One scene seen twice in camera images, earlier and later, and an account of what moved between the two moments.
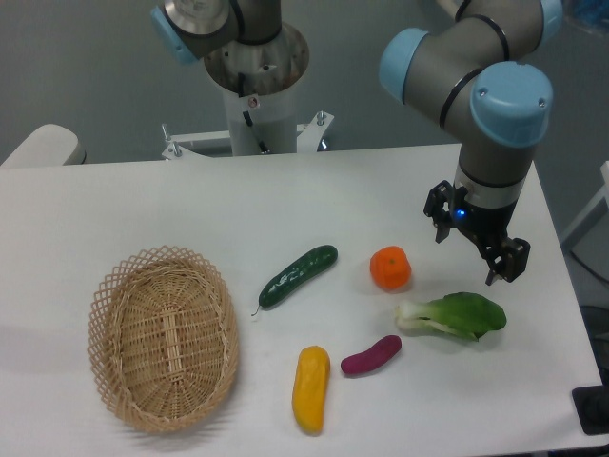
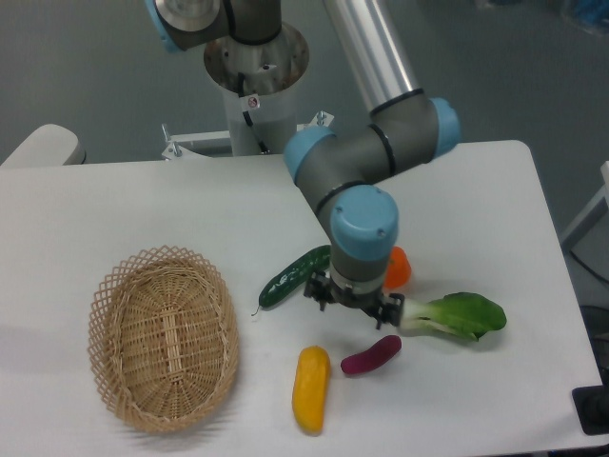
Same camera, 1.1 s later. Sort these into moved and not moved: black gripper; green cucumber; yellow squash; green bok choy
Moved: black gripper
Not moved: green cucumber; yellow squash; green bok choy
